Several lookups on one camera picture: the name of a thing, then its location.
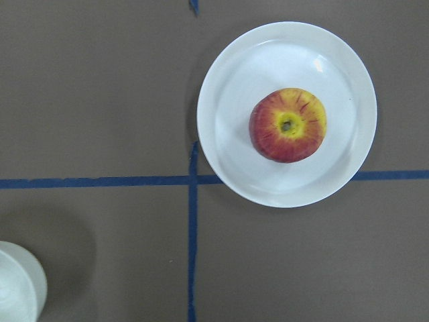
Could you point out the white bowl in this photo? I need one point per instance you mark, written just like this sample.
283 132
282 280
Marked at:
24 285

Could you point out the red yellow apple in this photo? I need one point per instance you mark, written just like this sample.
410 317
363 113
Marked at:
288 125

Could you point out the white plate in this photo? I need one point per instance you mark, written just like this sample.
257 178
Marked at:
269 58

